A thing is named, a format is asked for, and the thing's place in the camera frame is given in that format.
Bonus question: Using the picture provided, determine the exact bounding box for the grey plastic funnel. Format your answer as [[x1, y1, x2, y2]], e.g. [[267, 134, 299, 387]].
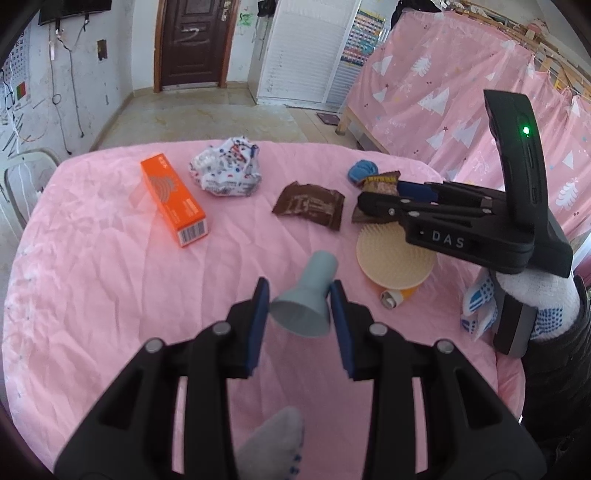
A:
[[269, 250, 339, 337]]

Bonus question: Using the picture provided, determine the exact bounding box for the crumpled white printed wrapper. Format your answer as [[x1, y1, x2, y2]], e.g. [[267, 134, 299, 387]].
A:
[[189, 135, 263, 198]]

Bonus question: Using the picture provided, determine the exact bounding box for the brown snack bar wrapper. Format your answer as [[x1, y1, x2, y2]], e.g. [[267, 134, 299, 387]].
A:
[[352, 171, 402, 225]]

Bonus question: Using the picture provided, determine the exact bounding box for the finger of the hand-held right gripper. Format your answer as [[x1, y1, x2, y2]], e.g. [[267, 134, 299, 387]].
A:
[[358, 191, 492, 228], [398, 181, 509, 208]]

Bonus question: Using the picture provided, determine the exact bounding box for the orange cardboard box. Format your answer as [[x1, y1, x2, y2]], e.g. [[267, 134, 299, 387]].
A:
[[140, 153, 207, 249]]

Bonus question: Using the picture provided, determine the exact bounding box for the blue yarn ball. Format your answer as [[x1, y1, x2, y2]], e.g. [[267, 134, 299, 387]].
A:
[[348, 159, 379, 186]]

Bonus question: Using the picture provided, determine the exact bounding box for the wooden bed leg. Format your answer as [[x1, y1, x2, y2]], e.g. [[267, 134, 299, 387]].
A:
[[336, 108, 389, 153]]

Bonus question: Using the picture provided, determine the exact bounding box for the black jacket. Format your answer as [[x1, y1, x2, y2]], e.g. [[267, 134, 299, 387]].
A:
[[392, 0, 455, 31]]

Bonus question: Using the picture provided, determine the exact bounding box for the person's right hand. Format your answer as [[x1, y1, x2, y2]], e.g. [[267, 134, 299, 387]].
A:
[[461, 270, 583, 343]]

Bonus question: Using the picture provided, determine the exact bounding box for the pink tree-print curtain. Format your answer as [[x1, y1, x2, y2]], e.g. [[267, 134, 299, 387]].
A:
[[344, 9, 591, 241]]

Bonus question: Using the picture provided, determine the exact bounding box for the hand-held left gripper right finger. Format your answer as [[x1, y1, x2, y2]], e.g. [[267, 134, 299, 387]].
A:
[[329, 278, 548, 480]]

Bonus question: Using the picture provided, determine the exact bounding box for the eye chart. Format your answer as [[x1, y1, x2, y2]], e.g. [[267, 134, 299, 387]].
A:
[[0, 32, 29, 125]]

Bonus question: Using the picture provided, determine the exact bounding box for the orange tube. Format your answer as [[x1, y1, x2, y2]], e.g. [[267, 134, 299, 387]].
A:
[[379, 285, 419, 308]]

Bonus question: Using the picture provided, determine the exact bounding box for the wooden bunk frame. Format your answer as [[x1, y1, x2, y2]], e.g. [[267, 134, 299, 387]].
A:
[[455, 0, 583, 97]]

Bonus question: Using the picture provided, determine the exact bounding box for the beige round brush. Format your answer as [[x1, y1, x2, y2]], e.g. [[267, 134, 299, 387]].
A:
[[355, 222, 437, 288]]

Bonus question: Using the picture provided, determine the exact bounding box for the dark brown door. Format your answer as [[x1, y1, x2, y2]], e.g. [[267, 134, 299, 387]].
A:
[[154, 0, 234, 92]]

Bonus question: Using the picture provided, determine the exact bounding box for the wall-mounted black television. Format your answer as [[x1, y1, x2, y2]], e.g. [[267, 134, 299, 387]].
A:
[[38, 0, 113, 26]]

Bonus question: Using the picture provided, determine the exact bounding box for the person's left hand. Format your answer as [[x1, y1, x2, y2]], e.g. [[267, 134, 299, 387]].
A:
[[233, 407, 305, 480]]

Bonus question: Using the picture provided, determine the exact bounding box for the dark brown foil wrapper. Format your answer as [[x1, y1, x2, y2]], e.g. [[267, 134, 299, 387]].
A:
[[271, 181, 346, 230]]

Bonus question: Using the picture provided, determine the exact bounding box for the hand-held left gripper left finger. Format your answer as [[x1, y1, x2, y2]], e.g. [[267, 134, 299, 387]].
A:
[[54, 277, 271, 480]]

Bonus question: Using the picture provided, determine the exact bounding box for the white metal chair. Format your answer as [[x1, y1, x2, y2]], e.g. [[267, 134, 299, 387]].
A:
[[4, 148, 61, 222]]

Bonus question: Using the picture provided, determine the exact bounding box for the colourful grid poster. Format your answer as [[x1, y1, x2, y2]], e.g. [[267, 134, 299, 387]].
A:
[[341, 11, 386, 68]]

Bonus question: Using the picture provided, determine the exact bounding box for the white wardrobe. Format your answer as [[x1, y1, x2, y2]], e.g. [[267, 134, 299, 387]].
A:
[[252, 0, 363, 109]]

